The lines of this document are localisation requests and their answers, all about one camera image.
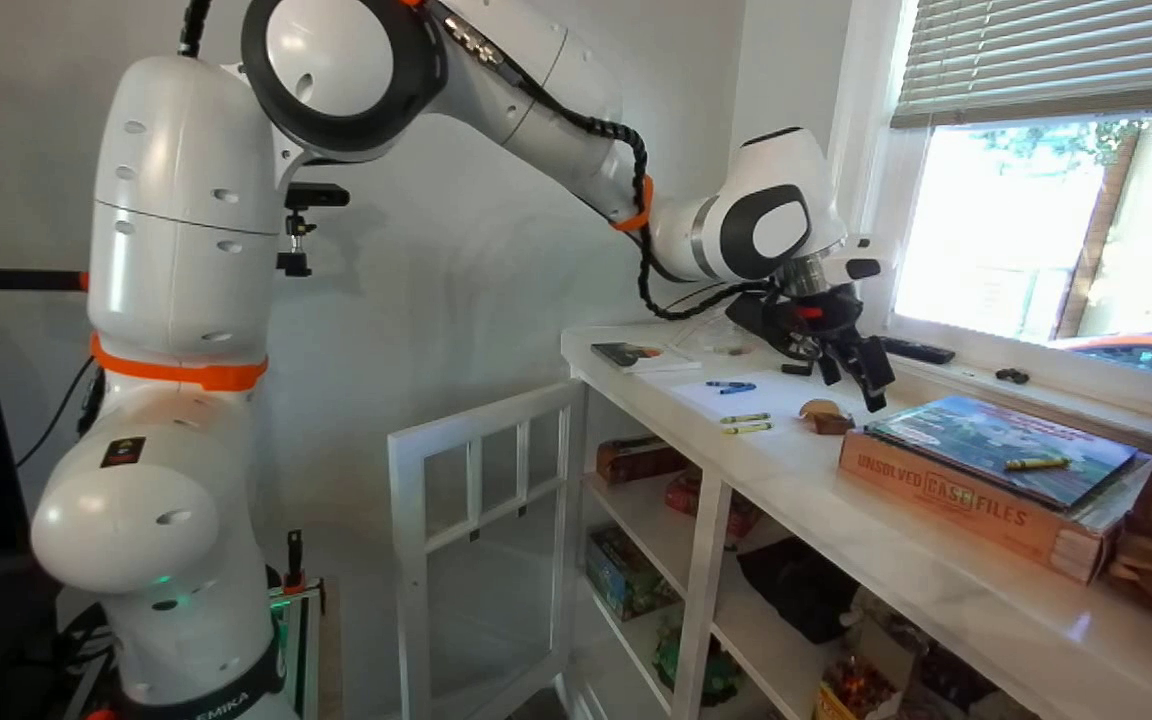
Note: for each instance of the small brown round object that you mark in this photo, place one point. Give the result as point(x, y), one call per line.
point(825, 418)

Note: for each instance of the red box on shelf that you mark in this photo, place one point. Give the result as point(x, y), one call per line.
point(626, 461)

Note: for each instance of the black remote on sill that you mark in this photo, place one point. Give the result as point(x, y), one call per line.
point(925, 354)

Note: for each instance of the dark flat countertop object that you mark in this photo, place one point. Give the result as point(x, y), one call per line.
point(626, 354)

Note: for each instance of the blue crayon on countertop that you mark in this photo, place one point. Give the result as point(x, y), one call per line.
point(730, 386)

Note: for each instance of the grey window blind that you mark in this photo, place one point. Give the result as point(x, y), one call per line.
point(976, 63)

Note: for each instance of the green box on shelf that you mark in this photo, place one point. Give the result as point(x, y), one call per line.
point(623, 575)

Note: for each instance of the brown case files box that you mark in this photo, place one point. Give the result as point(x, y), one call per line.
point(1064, 540)

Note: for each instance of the small black sill object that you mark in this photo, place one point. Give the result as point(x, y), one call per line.
point(1014, 374)

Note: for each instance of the black camera on stand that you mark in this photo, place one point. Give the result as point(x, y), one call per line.
point(299, 224)

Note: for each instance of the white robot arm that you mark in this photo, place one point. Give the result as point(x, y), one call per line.
point(197, 175)

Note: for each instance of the yellow crayon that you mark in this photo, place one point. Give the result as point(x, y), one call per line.
point(746, 422)
point(1037, 466)

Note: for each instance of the white cabinet door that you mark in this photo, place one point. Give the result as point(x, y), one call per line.
point(485, 548)

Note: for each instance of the colourful train picture book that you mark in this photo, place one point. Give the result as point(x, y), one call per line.
point(980, 437)

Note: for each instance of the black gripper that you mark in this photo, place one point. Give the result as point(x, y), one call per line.
point(816, 333)

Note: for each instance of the black bag on shelf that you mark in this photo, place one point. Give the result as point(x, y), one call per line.
point(800, 585)

